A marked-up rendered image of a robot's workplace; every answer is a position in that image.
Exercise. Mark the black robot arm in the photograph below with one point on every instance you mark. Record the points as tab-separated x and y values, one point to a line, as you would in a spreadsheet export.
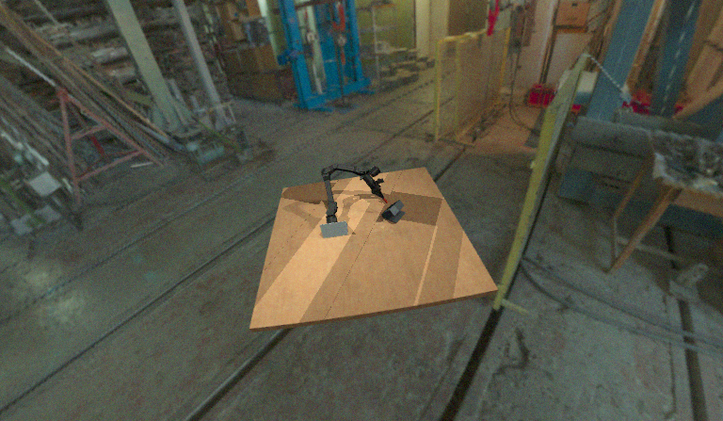
359	170

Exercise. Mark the grey sloped panel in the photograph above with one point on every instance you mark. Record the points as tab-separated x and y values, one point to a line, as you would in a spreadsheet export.
393	212

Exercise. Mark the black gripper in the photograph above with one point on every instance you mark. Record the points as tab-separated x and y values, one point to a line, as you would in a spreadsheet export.
375	189

